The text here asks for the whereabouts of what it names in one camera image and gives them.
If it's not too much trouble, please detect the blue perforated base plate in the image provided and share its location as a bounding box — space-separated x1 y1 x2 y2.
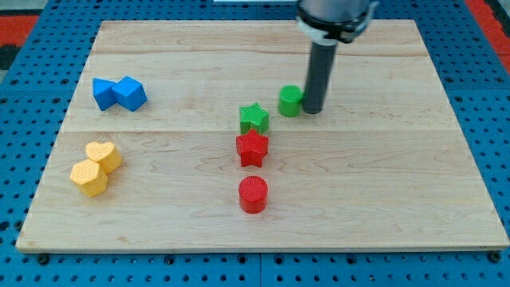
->
1 1 509 286

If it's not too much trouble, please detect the blue triangular prism block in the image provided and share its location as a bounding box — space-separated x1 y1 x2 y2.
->
92 78 117 111

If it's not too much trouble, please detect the wooden board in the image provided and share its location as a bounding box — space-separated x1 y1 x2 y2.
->
17 20 509 254

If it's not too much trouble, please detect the red cylinder block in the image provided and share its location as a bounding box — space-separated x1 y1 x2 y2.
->
238 176 269 214

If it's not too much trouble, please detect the blue cube block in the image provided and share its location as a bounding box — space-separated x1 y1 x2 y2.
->
112 77 147 112

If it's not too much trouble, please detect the green cylinder block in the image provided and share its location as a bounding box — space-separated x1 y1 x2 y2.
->
278 85 303 117

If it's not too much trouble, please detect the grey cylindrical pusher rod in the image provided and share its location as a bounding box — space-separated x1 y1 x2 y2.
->
302 42 337 114

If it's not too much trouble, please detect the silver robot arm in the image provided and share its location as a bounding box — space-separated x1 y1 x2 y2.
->
296 0 379 114

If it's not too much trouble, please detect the yellow hexagon block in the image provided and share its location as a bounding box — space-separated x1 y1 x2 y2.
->
70 159 108 197

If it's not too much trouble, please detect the green star block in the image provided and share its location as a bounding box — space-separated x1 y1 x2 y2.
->
239 102 269 135

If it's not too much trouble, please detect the yellow heart block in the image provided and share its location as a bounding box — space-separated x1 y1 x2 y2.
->
85 142 123 174

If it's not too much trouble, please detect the red star block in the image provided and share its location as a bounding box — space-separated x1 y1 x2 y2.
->
236 128 269 167

